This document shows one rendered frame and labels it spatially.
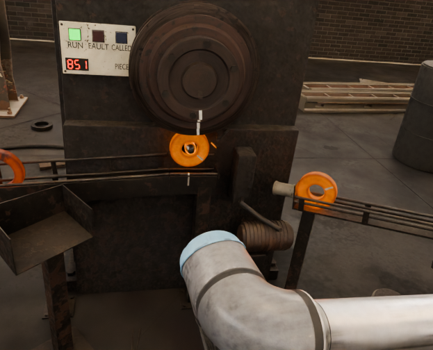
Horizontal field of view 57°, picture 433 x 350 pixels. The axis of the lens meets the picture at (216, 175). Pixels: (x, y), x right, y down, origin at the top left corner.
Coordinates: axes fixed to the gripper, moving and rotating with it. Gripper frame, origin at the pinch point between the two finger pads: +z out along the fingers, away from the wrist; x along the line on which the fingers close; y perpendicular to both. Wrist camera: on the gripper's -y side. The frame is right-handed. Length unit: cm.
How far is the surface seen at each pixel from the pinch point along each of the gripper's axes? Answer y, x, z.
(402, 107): -329, 257, 185
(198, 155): -74, -57, 14
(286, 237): -48, -20, 34
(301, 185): -60, -16, 15
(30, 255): -36, -115, 20
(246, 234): -50, -37, 34
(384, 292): -15.3, 2.7, 20.6
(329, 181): -56, -8, 9
